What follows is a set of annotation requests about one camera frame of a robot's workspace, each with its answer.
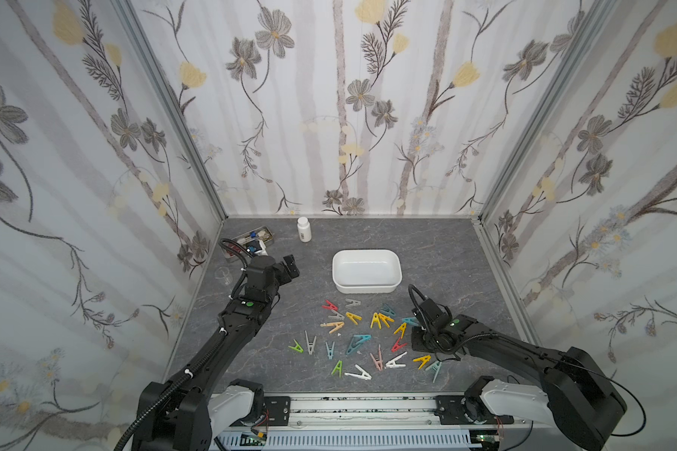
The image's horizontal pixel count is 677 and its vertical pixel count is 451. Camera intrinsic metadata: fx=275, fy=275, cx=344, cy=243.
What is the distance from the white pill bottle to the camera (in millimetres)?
1086

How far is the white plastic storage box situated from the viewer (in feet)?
3.19

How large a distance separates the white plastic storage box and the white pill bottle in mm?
158

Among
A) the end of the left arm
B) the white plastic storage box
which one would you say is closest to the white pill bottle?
the white plastic storage box
